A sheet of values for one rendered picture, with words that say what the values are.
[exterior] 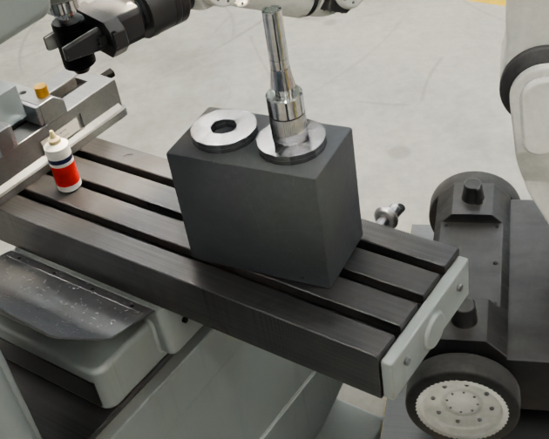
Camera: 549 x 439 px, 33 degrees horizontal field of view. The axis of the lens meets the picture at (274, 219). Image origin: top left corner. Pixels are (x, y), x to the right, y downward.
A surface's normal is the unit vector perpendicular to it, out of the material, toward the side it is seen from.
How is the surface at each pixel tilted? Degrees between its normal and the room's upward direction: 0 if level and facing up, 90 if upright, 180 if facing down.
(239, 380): 90
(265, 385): 90
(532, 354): 0
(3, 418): 89
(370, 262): 0
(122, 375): 90
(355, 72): 0
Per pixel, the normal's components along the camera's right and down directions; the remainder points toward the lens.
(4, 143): 0.79, 0.29
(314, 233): -0.44, 0.61
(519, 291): -0.14, -0.77
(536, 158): -0.15, 0.90
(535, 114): -0.21, 0.63
